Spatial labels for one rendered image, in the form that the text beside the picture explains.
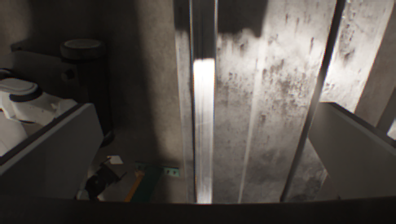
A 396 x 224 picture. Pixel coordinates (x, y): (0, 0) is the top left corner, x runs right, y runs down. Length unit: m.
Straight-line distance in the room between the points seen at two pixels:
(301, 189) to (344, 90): 0.13
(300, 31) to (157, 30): 0.86
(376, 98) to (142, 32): 0.94
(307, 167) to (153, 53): 0.90
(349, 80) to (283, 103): 0.06
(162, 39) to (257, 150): 0.83
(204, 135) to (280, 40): 0.10
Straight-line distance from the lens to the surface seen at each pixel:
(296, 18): 0.19
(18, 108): 1.20
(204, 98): 0.16
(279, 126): 0.22
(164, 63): 1.03
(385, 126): 0.25
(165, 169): 1.43
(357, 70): 0.20
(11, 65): 1.42
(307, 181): 0.26
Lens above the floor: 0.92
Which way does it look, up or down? 57 degrees down
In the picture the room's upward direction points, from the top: 158 degrees counter-clockwise
